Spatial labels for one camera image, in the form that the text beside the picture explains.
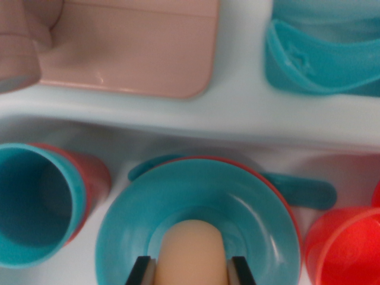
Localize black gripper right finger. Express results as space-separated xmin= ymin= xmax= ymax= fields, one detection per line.
xmin=227 ymin=255 xmax=258 ymax=285

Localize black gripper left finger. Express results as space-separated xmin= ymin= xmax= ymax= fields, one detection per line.
xmin=126 ymin=255 xmax=157 ymax=285

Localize beige detergent bottle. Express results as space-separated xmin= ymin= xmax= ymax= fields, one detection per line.
xmin=154 ymin=219 xmax=231 ymax=285

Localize light blue toy sink unit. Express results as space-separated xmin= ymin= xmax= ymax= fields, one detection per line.
xmin=0 ymin=0 xmax=380 ymax=285

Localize teal toy plate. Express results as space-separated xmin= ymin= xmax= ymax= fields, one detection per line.
xmin=94 ymin=159 xmax=302 ymax=285

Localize teal utensil under plates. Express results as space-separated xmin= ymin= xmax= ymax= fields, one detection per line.
xmin=128 ymin=154 xmax=338 ymax=211

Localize teal tumbler cup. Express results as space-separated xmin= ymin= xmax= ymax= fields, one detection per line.
xmin=0 ymin=142 xmax=87 ymax=270

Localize teal dish brush white bristles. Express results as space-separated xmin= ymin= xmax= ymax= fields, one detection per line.
xmin=265 ymin=19 xmax=380 ymax=97

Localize grey toy faucet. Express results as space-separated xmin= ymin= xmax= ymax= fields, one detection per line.
xmin=0 ymin=0 xmax=220 ymax=99

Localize red mug with handle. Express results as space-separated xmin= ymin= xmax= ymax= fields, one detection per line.
xmin=305 ymin=180 xmax=380 ymax=285

